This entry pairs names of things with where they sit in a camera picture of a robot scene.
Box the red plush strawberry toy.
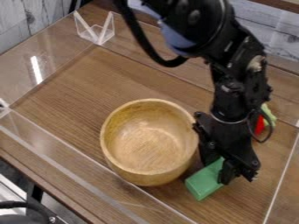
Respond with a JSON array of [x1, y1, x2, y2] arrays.
[[255, 103, 277, 135]]

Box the black table frame leg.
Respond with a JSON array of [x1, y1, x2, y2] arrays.
[[0, 182, 71, 224]]

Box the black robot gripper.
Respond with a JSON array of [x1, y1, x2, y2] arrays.
[[193, 112, 261, 185]]

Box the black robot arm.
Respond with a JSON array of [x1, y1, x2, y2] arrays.
[[142, 0, 273, 185]]

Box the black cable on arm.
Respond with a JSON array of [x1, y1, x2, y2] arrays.
[[114, 0, 189, 68]]

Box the clear acrylic corner bracket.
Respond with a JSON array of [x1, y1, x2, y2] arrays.
[[74, 11, 115, 46]]

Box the green foam stick block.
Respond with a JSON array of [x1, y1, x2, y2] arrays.
[[185, 158, 225, 200]]

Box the brown wooden bowl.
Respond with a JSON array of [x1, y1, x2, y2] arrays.
[[99, 98, 199, 186]]

